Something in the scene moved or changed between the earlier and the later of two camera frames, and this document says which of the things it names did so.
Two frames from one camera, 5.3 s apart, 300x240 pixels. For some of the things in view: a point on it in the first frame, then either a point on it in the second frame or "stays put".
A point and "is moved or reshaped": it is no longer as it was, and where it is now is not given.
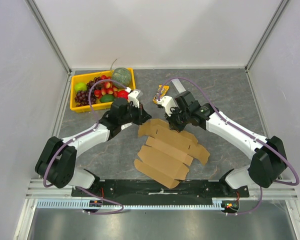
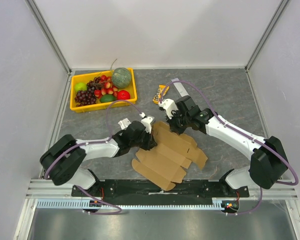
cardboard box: [165, 152] is moved or reshaped
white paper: [124, 126] stays put
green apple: [80, 86] stays put
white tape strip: [161, 192] stays put
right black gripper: [176, 118] stays put
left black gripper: [142, 116] to [151, 142]
